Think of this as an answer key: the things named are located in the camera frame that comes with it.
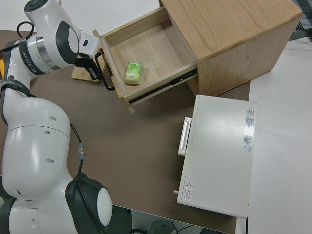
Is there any wooden cabinet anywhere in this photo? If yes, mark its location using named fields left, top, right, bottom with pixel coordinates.
left=158, top=0, right=303, bottom=98

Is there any cream toaster oven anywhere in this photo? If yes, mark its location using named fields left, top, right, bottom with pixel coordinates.
left=173, top=94, right=259, bottom=219

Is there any brown table mat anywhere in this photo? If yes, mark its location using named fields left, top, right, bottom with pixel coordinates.
left=0, top=29, right=252, bottom=233

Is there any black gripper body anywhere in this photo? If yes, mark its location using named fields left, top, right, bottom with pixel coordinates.
left=74, top=57, right=98, bottom=74

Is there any wooden mug tree stand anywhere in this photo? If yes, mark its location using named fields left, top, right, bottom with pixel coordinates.
left=71, top=63, right=103, bottom=85

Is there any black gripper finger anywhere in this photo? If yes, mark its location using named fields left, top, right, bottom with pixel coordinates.
left=88, top=66, right=102, bottom=82

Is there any green tissue pack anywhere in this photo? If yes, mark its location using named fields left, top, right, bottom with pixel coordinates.
left=124, top=62, right=143, bottom=86

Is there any wooden drawer with black handle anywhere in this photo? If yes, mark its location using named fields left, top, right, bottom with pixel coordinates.
left=92, top=6, right=198, bottom=115

